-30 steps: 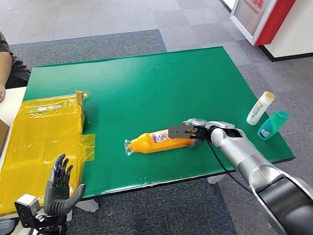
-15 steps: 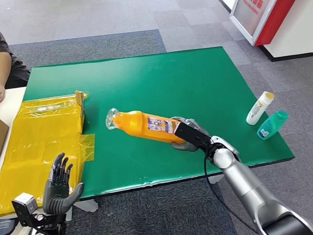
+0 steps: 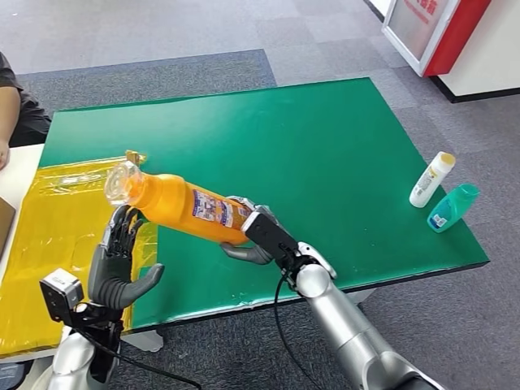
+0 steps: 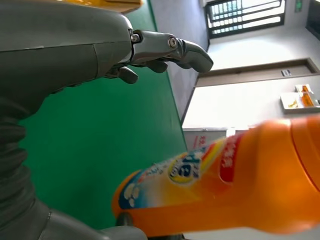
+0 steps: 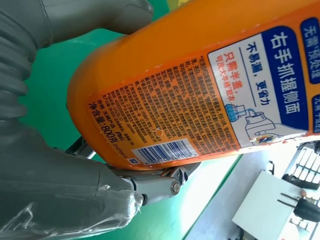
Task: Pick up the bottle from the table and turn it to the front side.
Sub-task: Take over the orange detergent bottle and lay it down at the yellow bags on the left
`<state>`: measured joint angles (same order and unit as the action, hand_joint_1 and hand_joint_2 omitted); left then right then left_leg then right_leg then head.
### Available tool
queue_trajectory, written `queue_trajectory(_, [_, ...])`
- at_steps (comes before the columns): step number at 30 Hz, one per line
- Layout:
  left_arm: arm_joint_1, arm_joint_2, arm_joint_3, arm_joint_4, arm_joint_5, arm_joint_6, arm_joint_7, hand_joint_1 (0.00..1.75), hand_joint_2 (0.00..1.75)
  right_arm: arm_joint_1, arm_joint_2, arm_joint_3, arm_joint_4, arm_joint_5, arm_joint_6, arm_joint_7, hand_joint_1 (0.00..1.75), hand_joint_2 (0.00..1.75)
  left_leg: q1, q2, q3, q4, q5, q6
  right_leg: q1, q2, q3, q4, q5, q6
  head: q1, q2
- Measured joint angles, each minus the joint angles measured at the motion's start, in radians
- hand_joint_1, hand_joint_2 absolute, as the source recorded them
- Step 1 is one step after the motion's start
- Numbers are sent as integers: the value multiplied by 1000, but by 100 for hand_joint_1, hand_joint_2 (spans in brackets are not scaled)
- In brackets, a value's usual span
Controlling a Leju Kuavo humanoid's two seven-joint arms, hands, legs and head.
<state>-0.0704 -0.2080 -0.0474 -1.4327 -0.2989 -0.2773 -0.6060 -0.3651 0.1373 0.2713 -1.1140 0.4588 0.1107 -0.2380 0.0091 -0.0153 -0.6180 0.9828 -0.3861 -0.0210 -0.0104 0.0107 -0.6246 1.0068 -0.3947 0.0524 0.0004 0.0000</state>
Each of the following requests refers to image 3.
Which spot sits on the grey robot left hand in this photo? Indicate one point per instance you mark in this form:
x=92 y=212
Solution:
x=109 y=280

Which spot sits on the orange bottle with clear cap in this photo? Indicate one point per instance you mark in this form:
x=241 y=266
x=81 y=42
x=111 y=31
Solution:
x=174 y=203

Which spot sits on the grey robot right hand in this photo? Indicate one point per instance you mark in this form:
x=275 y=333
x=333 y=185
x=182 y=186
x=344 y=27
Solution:
x=247 y=254

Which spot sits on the person's forearm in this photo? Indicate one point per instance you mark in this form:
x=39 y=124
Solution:
x=9 y=113

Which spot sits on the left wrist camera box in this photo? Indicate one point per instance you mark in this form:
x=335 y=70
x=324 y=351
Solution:
x=61 y=293

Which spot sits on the teal plastic bottle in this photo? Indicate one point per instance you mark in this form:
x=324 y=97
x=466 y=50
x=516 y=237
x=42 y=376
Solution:
x=450 y=208

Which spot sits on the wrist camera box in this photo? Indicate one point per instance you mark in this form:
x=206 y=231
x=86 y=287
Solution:
x=61 y=293
x=268 y=237

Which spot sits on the white bottle with yellow cap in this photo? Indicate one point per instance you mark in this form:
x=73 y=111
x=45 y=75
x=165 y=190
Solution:
x=426 y=185

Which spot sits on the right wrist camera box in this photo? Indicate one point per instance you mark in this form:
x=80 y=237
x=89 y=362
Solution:
x=268 y=237

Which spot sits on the person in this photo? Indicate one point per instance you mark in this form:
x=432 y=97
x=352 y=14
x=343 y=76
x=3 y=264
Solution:
x=32 y=118

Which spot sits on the green table mat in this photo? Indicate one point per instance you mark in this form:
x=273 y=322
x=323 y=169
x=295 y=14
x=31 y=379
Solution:
x=284 y=140

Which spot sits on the person's hand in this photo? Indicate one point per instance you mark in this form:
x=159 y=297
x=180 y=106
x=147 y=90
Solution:
x=3 y=155

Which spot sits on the yellow film wrapped cardboard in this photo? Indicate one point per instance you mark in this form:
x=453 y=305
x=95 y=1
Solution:
x=41 y=231

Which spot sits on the white framed red sign box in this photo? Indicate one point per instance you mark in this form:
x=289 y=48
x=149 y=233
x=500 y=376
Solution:
x=418 y=29

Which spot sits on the brown cardboard piece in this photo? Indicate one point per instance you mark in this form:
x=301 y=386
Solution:
x=4 y=226

